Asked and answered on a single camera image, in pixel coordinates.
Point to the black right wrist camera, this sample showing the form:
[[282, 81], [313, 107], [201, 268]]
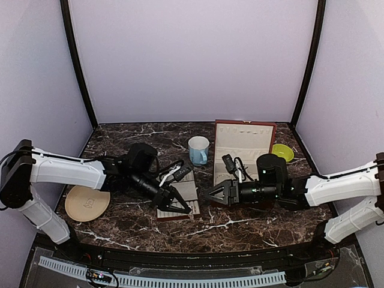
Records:
[[229, 164]]

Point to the light blue mug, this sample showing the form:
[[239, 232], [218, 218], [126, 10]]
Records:
[[198, 150]]

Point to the black front table rail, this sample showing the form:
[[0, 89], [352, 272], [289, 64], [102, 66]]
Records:
[[289, 257]]

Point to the brown jewelry box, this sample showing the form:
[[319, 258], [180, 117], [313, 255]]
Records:
[[244, 139]]

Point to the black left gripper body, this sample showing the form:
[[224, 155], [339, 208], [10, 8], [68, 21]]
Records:
[[137, 177]]

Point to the black corner post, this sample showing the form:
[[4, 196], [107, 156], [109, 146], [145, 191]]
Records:
[[314, 46], [71, 41]]

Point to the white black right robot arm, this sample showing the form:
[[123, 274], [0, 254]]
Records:
[[365, 181]]

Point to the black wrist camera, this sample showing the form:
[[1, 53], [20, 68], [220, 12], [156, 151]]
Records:
[[182, 172], [229, 164]]

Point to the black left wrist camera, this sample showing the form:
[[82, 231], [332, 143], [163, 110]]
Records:
[[182, 172]]

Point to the black left corner post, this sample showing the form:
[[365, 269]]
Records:
[[71, 41]]

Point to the black right corner post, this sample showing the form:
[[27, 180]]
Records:
[[314, 46]]

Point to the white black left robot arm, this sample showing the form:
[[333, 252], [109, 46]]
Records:
[[27, 165]]

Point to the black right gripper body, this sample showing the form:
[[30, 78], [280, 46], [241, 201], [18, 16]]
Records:
[[264, 193]]

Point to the beige round plate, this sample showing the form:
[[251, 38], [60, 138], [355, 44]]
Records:
[[84, 204]]

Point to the green bowl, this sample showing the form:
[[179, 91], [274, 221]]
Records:
[[283, 151]]

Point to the white slotted cable duct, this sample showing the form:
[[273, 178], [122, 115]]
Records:
[[157, 278]]

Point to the brown jewelry tray insert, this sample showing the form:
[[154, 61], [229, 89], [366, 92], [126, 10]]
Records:
[[187, 189]]

